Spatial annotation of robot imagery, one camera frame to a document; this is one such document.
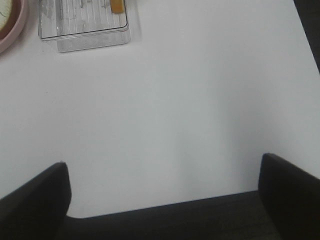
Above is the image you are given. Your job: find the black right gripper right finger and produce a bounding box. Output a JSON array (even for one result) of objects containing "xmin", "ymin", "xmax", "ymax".
[{"xmin": 258, "ymin": 153, "xmax": 320, "ymax": 240}]

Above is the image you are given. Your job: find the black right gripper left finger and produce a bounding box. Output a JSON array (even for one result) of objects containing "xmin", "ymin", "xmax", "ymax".
[{"xmin": 0, "ymin": 162, "xmax": 72, "ymax": 240}]

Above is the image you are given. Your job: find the pink round plate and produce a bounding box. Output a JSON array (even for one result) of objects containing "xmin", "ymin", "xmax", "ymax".
[{"xmin": 0, "ymin": 0, "xmax": 29, "ymax": 54}]

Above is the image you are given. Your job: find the clear right bread tray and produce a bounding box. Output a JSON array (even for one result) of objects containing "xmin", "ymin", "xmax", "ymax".
[{"xmin": 38, "ymin": 0, "xmax": 131, "ymax": 53}]

